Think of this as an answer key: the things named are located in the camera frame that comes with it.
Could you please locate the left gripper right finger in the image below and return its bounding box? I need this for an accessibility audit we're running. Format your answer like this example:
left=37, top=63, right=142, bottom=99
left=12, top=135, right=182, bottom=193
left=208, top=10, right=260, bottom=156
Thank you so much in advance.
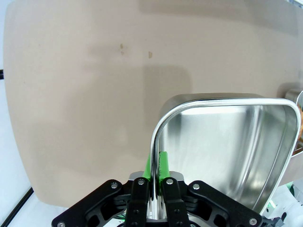
left=160, top=150, right=264, bottom=227

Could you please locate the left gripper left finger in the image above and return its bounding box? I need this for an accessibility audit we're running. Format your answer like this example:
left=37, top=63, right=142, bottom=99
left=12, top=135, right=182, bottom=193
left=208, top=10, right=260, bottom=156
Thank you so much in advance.
left=52, top=152, right=152, bottom=227

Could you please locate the rectangular stainless steel container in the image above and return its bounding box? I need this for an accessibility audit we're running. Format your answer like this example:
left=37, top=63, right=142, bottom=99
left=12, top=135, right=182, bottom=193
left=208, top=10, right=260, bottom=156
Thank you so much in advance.
left=150, top=93, right=301, bottom=216
left=285, top=88, right=303, bottom=158

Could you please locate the white equipment with green light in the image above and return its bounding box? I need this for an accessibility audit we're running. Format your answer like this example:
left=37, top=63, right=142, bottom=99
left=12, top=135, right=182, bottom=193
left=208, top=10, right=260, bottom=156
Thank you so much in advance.
left=260, top=182, right=303, bottom=227

